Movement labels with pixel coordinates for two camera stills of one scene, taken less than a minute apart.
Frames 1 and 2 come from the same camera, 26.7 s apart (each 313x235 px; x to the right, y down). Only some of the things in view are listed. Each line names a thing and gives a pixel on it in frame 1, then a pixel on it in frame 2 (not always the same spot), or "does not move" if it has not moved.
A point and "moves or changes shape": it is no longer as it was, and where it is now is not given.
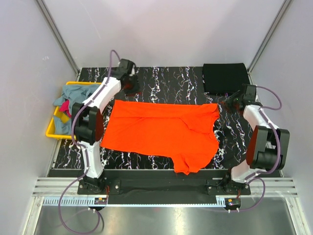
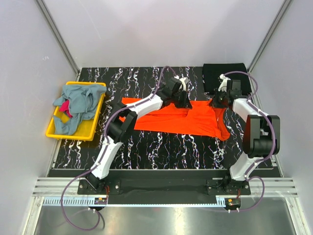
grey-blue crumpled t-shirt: (74, 94) does not move
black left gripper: (136, 88) → (185, 103)
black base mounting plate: (164, 186) does not move
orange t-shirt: (185, 133) moves or changes shape
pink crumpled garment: (64, 107) does not move
